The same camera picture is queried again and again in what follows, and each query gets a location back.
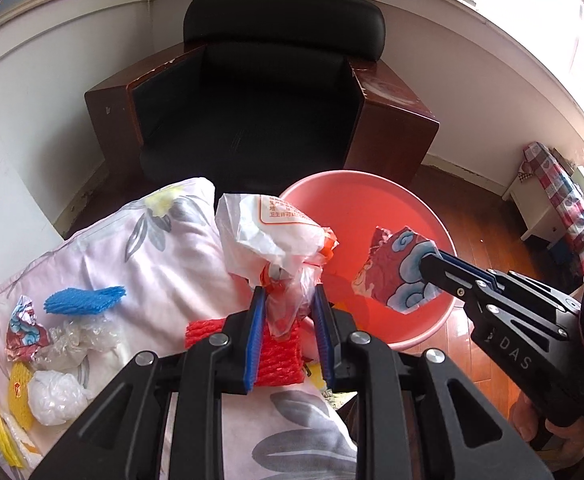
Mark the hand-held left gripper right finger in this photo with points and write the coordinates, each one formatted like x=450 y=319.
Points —
x=324 y=340

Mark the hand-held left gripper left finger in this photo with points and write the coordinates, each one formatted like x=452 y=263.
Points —
x=256 y=340

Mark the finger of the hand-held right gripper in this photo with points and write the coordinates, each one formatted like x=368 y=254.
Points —
x=452 y=280
x=467 y=265

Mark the red cloud-pattern wrapper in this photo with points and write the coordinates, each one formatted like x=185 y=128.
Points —
x=397 y=270

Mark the white printed plastic bag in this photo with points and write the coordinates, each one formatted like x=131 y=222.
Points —
x=272 y=240

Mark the pink plastic bucket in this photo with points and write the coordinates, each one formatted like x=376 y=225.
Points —
x=372 y=205

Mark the blue foam net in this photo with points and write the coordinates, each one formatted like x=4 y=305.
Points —
x=84 y=301

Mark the clear plastic wrap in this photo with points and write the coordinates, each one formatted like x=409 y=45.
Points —
x=79 y=340

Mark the white plastic ball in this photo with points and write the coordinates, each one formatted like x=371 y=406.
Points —
x=56 y=397

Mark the yellow foam net red label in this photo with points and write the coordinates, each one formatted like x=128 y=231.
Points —
x=20 y=395

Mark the person's right hand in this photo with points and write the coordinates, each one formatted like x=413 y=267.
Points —
x=567 y=440

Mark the small white table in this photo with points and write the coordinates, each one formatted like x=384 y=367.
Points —
x=537 y=210

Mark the floral pink bed sheet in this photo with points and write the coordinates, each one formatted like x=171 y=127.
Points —
x=171 y=260

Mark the white cabinet with plaid cloth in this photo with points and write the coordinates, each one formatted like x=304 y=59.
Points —
x=557 y=185

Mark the crumpled cloud-pattern wrapper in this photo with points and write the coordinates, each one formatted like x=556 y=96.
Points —
x=26 y=330

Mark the black leather wooden armchair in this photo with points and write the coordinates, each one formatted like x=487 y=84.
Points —
x=252 y=100

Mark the plain yellow foam net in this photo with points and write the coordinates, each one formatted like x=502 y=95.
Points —
x=1 y=432

